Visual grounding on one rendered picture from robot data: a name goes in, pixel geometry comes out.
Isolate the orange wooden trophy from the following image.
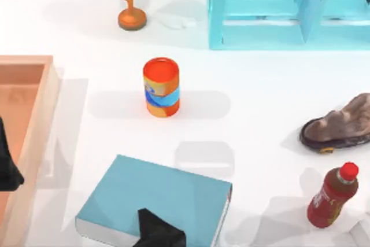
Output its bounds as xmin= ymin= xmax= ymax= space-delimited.
xmin=107 ymin=0 xmax=148 ymax=31

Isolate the orange and blue can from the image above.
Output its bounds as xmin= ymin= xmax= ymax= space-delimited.
xmin=142 ymin=57 xmax=182 ymax=118

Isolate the light blue rack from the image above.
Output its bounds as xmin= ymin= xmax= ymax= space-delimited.
xmin=206 ymin=0 xmax=370 ymax=51

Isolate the red bottle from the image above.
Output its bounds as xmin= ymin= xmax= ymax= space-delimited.
xmin=306 ymin=161 xmax=360 ymax=228

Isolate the light blue book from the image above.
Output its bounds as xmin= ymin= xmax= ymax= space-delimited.
xmin=75 ymin=154 xmax=234 ymax=247

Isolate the shallow salmon-coloured box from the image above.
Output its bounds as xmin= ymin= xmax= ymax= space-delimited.
xmin=0 ymin=55 xmax=62 ymax=247

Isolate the brown shoe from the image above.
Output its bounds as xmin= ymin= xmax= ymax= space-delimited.
xmin=299 ymin=93 xmax=370 ymax=154

